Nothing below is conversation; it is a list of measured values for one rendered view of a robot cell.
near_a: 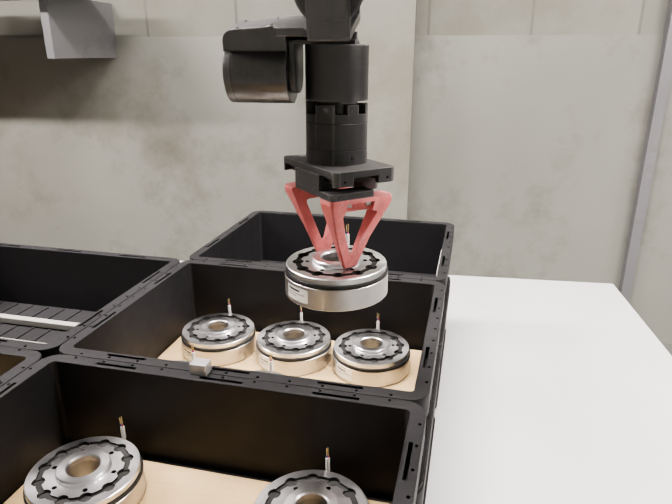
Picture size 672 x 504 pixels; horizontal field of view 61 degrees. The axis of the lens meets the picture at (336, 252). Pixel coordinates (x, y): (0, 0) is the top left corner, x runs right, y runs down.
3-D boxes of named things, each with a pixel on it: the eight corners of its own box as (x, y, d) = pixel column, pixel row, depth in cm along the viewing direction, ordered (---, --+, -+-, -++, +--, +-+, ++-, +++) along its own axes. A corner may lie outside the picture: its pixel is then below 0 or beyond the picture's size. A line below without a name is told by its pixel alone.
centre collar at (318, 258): (364, 255, 59) (364, 249, 59) (355, 272, 54) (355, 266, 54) (318, 252, 60) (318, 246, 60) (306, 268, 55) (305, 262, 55)
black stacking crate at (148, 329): (439, 357, 83) (444, 285, 79) (420, 505, 56) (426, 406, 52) (191, 328, 92) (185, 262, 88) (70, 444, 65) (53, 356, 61)
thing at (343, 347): (412, 336, 80) (413, 332, 79) (404, 373, 70) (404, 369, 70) (342, 328, 82) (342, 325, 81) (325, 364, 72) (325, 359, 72)
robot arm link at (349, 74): (366, 30, 47) (372, 33, 52) (284, 30, 48) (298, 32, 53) (364, 115, 49) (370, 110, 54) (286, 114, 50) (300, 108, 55)
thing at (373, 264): (392, 253, 61) (392, 247, 61) (377, 290, 52) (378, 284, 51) (302, 246, 63) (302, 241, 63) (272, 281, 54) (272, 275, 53)
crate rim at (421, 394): (445, 297, 80) (446, 281, 79) (426, 424, 52) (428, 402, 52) (186, 273, 89) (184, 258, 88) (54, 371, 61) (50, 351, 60)
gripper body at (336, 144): (335, 194, 49) (335, 106, 46) (282, 174, 57) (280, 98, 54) (395, 186, 52) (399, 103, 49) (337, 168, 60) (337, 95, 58)
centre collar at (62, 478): (123, 460, 55) (122, 454, 54) (85, 495, 50) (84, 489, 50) (82, 448, 56) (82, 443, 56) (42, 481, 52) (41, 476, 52)
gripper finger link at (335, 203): (331, 281, 51) (331, 179, 48) (294, 258, 57) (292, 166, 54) (391, 268, 55) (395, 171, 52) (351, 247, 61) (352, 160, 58)
